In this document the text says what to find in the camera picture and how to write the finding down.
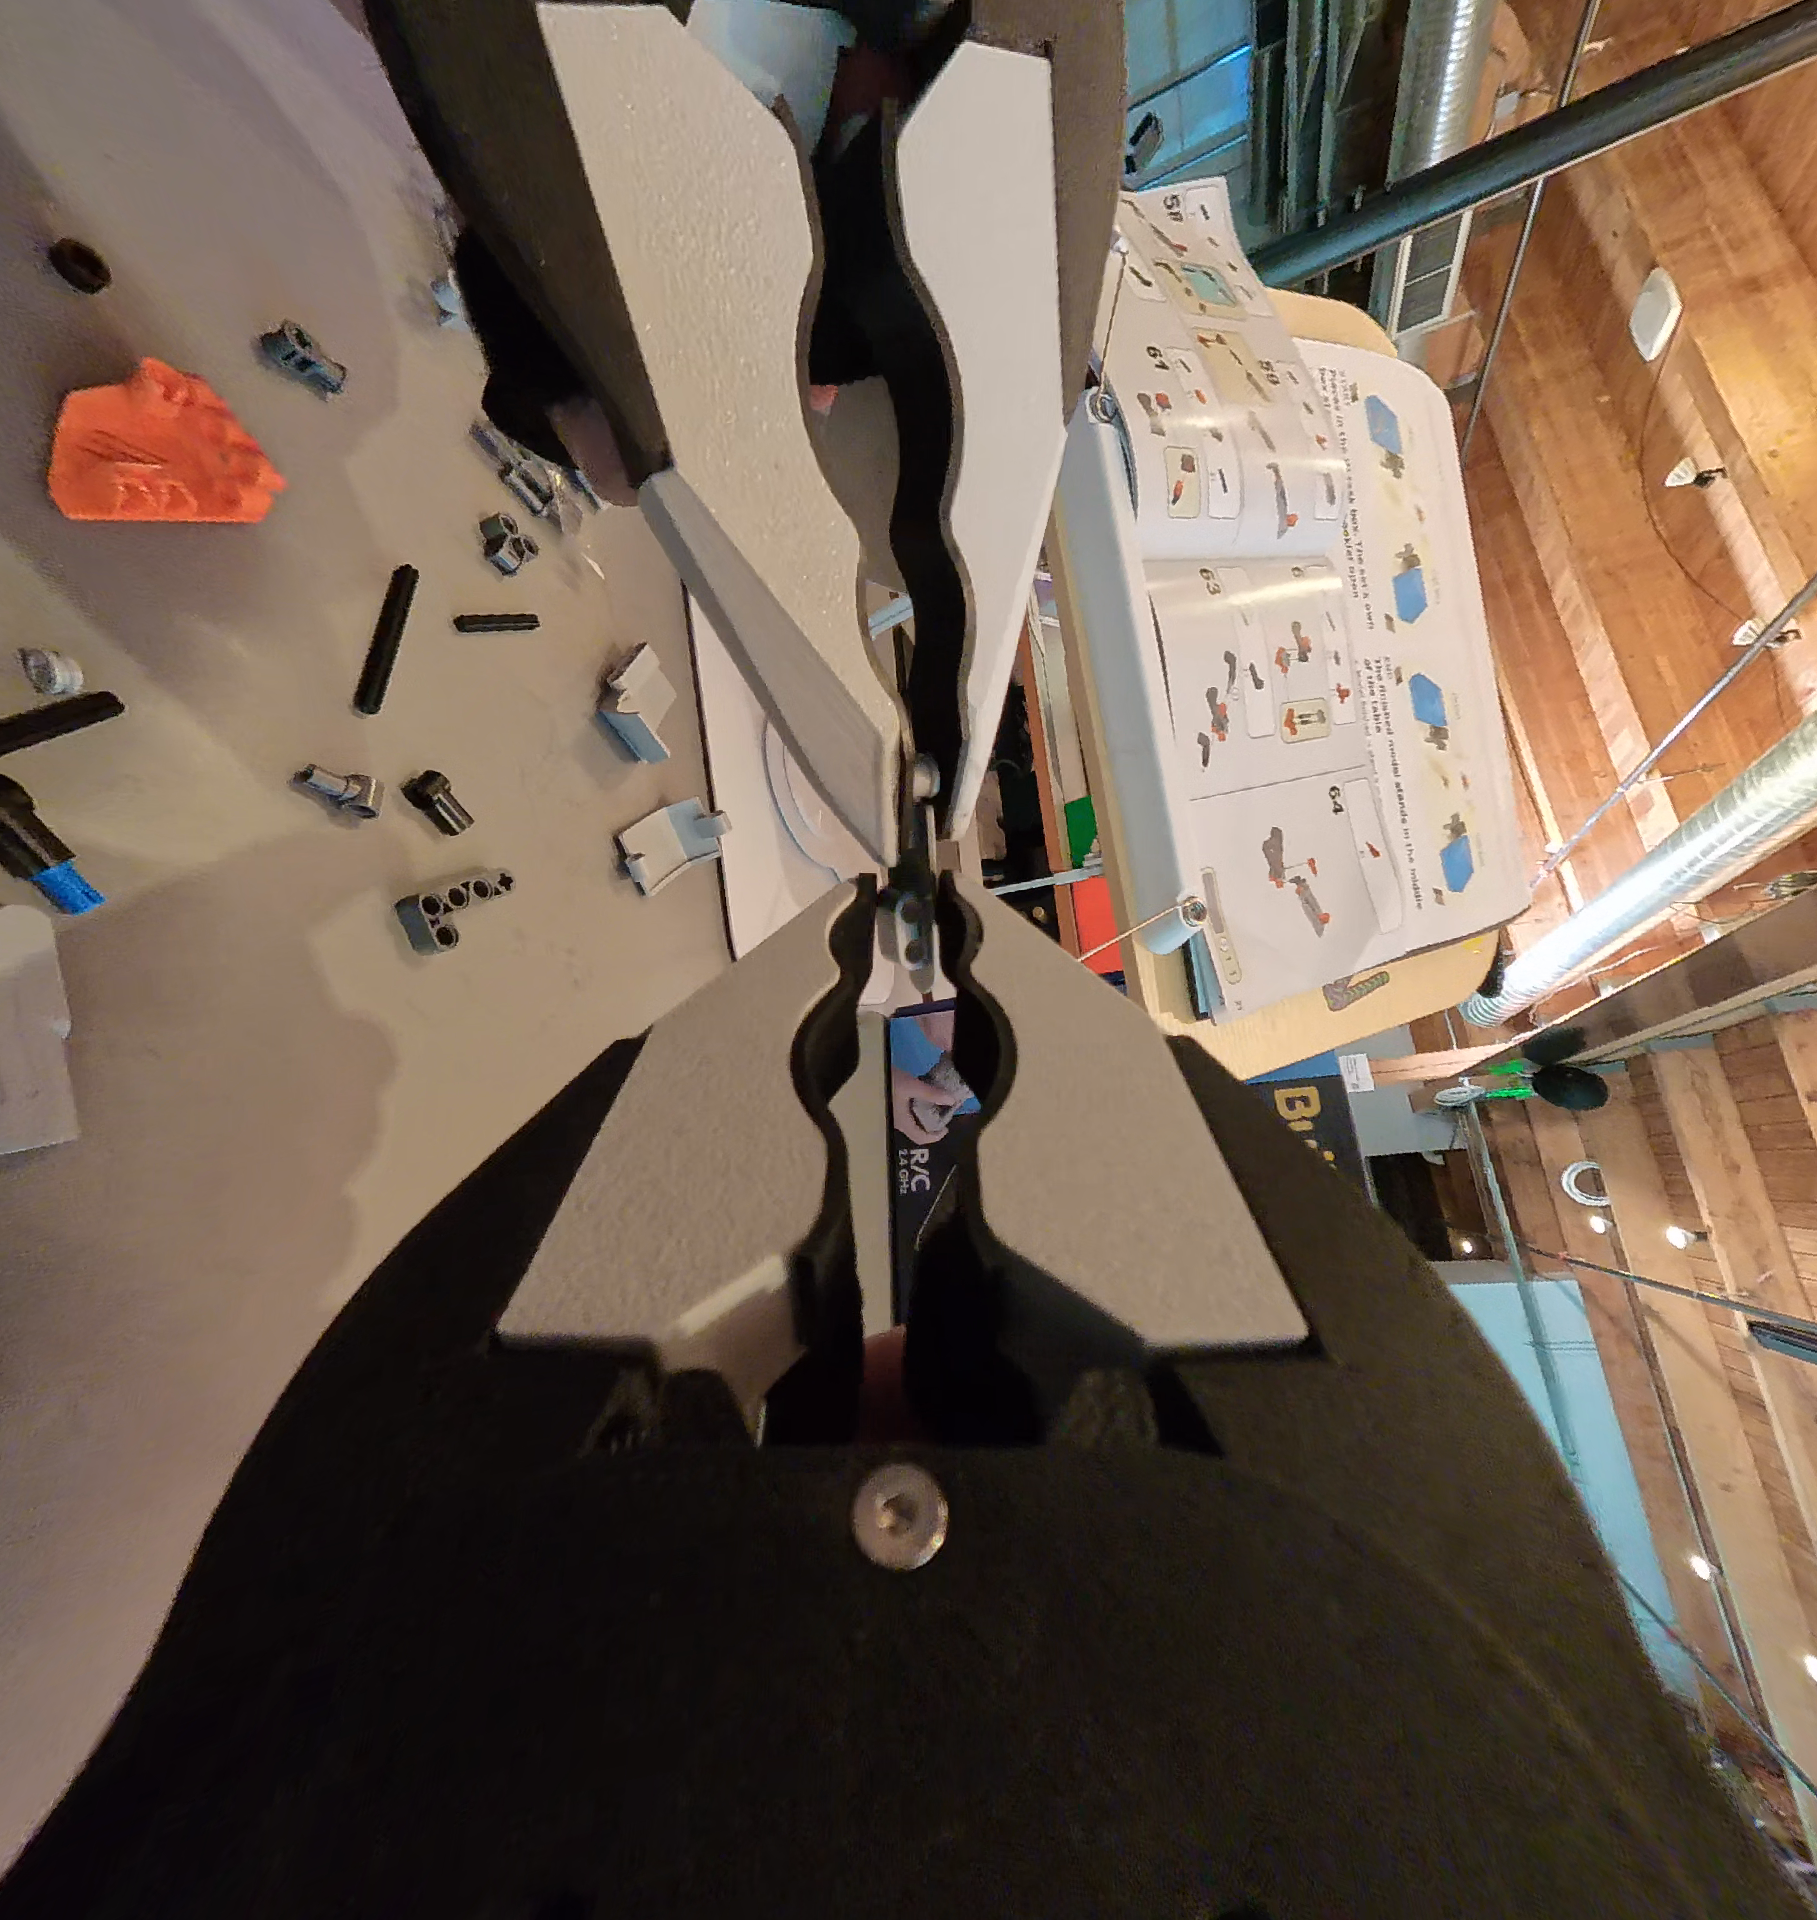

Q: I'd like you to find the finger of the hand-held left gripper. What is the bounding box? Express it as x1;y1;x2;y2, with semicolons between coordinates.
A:
534;0;920;871
881;39;1076;837

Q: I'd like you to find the dark grey angled beam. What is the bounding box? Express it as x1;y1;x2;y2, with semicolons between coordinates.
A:
394;871;517;957

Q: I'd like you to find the thin black pin grey ball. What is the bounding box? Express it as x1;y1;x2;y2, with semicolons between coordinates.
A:
894;753;953;902

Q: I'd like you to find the instruction booklet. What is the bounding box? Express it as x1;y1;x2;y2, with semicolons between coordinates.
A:
1109;178;1535;1025

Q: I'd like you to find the light grey hinged panel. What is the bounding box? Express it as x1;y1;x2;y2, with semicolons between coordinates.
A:
615;798;735;896

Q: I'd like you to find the bluish grey curved panel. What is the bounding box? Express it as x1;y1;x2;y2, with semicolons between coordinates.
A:
596;643;681;766

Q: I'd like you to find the white curved panel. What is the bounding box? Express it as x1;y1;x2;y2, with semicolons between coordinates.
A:
0;901;81;1164

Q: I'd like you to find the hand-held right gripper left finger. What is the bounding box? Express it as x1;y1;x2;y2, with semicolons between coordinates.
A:
494;881;868;1443

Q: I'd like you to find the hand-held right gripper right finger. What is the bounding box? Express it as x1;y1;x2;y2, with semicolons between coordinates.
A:
937;877;1312;1359

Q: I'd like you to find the long black axle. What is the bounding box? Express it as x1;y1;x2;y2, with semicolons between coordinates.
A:
0;692;128;779

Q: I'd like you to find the grey pin connector cluster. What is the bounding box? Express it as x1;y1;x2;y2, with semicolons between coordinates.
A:
471;421;599;522

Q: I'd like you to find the black angled connector blue pin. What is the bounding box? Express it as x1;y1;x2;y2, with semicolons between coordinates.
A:
0;773;106;917

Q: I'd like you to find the silver air duct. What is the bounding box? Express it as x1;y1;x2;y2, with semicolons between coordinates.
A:
1458;660;1817;1032

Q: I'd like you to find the orange wedge panel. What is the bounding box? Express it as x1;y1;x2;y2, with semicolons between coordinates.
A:
47;359;287;527

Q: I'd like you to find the dark blue robot kit box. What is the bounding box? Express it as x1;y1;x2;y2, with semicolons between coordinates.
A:
885;1004;1378;1333

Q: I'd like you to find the medium black axle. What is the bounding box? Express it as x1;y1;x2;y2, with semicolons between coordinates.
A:
353;561;422;714

